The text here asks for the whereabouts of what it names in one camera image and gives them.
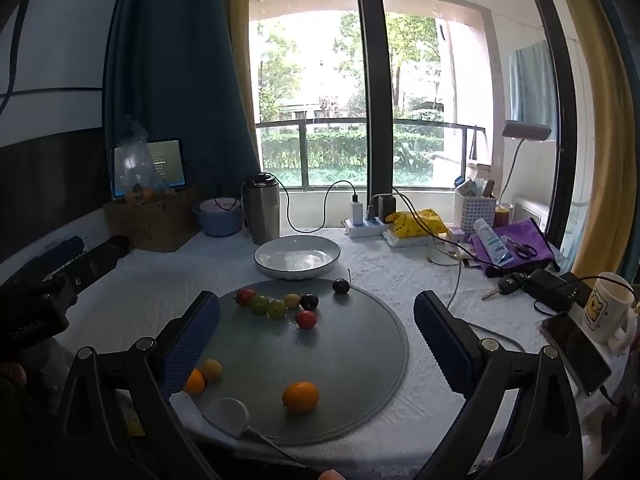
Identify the cardboard box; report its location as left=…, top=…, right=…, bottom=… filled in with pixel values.
left=103, top=187, right=206, bottom=253

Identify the yellow plastic bag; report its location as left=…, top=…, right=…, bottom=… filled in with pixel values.
left=385, top=208, right=451, bottom=238

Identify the tablet with lit screen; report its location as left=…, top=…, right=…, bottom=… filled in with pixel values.
left=111, top=137, right=187, bottom=198

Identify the smartphone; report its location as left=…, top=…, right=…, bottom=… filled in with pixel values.
left=540, top=311, right=613, bottom=398

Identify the steel thermos flask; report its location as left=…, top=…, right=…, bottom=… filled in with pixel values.
left=241, top=173, right=282, bottom=246

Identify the grey braided cable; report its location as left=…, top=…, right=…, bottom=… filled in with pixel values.
left=242, top=425, right=326, bottom=473

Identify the balcony railing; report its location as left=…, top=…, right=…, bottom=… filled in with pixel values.
left=255, top=119, right=488, bottom=191

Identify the white round pad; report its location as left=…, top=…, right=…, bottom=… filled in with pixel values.
left=202, top=397, right=251, bottom=438

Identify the white plate with dark rim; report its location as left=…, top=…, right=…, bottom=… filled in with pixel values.
left=253, top=235, right=342, bottom=281

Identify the orange cherry tomato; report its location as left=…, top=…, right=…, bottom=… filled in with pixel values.
left=183, top=368, right=207, bottom=395
left=281, top=381, right=320, bottom=414

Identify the blue plastic bowl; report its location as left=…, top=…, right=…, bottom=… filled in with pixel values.
left=191, top=198, right=244, bottom=238

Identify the black window frame post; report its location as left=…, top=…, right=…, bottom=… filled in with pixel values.
left=351, top=0, right=398, bottom=201

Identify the grey round placemat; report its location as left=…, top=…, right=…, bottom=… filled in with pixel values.
left=172, top=280, right=410, bottom=447

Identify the white plastic basket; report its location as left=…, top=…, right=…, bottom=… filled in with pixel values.
left=453, top=187, right=498, bottom=228

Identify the yellow curtain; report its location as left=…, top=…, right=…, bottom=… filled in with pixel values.
left=220, top=0, right=261, bottom=171
left=550, top=0, right=640, bottom=286

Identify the light blue towel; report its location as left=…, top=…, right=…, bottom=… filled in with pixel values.
left=509, top=42, right=557, bottom=131

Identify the purple pouch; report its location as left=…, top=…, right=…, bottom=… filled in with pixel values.
left=467, top=217, right=558, bottom=273

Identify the person's left hand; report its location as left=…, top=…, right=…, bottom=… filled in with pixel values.
left=0, top=362, right=27, bottom=388

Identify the grey power cable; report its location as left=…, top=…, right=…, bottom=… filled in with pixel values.
left=445, top=255, right=526, bottom=353

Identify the car key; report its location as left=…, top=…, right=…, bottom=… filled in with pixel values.
left=481, top=274, right=525, bottom=301

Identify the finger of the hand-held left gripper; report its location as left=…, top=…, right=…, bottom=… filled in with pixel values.
left=10, top=235, right=87, bottom=286
left=55, top=240, right=113, bottom=301

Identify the white textured tablecloth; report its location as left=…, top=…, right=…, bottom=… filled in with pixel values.
left=50, top=227, right=631, bottom=471

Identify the black round object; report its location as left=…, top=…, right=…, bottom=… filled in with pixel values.
left=107, top=236, right=132, bottom=261

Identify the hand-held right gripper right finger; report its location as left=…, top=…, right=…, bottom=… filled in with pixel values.
left=413, top=290, right=586, bottom=480

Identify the white mug with bear print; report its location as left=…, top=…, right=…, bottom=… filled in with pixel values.
left=580, top=271, right=638, bottom=356

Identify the teal curtain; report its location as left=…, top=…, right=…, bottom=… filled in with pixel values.
left=102, top=0, right=263, bottom=201

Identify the black charger cable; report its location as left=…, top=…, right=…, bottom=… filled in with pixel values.
left=267, top=175, right=358, bottom=235

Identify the white tissue pack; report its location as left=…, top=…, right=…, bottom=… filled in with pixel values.
left=382, top=230, right=431, bottom=248

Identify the clear plastic bag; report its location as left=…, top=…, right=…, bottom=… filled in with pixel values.
left=117, top=115, right=168, bottom=206

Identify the white desk lamp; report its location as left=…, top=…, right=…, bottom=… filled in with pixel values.
left=500, top=120, right=553, bottom=208

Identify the white power strip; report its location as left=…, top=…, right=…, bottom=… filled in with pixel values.
left=343, top=217, right=401, bottom=239

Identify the black power adapter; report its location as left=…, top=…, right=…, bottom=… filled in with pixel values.
left=522, top=267, right=578, bottom=311

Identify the white and blue tube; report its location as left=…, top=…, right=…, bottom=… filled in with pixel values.
left=472, top=218, right=515, bottom=265

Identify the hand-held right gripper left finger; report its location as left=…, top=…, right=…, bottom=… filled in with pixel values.
left=55, top=290, right=223, bottom=480

